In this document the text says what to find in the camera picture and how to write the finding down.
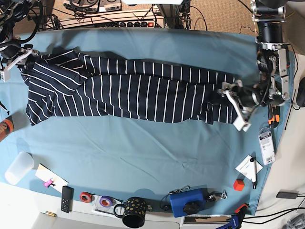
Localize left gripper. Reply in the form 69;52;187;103
207;80;262;131

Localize white paper card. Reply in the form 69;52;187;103
235;155;263;180

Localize navy white striped t-shirt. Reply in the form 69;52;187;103
20;50;237;125

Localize blue orange clamp bottom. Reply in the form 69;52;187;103
217;203;249;229

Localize orange can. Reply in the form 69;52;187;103
0;119;14;141

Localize orange black utility knife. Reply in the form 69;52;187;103
268;104;280;129

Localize white cardboard sheet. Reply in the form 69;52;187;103
35;164;68;193

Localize black remote control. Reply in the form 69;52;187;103
61;186;74;213

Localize translucent plastic cup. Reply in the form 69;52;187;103
4;152;34;185

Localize white power strip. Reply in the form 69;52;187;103
59;14;167;29

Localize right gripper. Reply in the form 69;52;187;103
0;47;40;82

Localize red tape roll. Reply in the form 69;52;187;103
80;192;92;203

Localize red cube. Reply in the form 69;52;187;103
233;179;245;191

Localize purple tape roll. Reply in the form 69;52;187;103
99;196;112;208

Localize blue box with black knob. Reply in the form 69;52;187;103
170;189;206;218

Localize metal carabiner keys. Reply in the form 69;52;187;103
206;190;228;203

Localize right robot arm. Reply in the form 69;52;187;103
0;0;44;82

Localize clear plastic blister pack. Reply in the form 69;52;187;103
258;127;275;165

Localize white marker pen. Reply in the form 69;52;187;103
250;157;257;189

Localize black mug gold dots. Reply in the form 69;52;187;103
113;197;147;229

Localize light blue tablecloth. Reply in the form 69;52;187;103
0;27;296;216

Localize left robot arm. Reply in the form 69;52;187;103
212;0;290;132

